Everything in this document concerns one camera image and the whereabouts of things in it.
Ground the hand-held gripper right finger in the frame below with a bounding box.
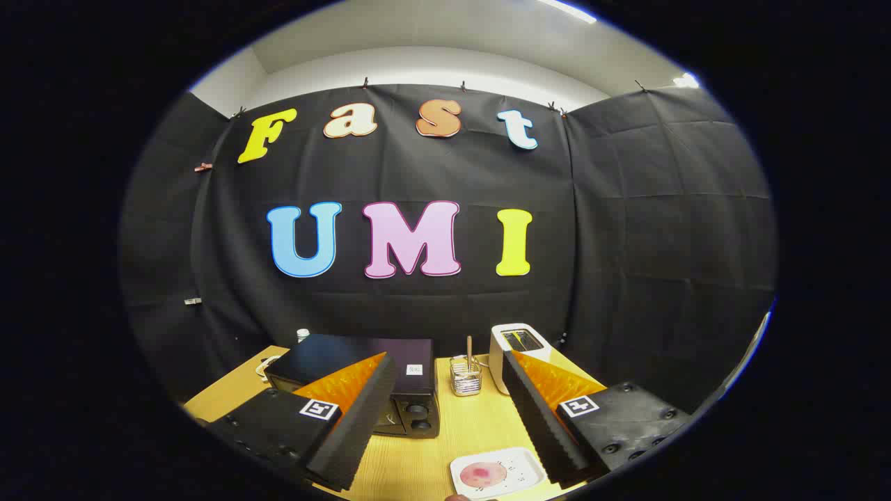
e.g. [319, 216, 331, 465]
[501, 350, 691, 490]

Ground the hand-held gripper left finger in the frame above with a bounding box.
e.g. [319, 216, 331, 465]
[207, 351, 399, 493]

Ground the white square plate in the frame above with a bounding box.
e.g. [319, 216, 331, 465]
[450, 447, 548, 500]

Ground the black toaster oven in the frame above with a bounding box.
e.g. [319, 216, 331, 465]
[263, 334, 441, 439]

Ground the pink ham slice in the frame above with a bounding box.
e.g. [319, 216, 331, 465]
[459, 461, 508, 489]

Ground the white bread toaster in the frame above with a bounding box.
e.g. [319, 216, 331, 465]
[489, 324, 553, 395]

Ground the wire utensil holder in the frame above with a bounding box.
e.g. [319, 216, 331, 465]
[450, 356, 482, 397]

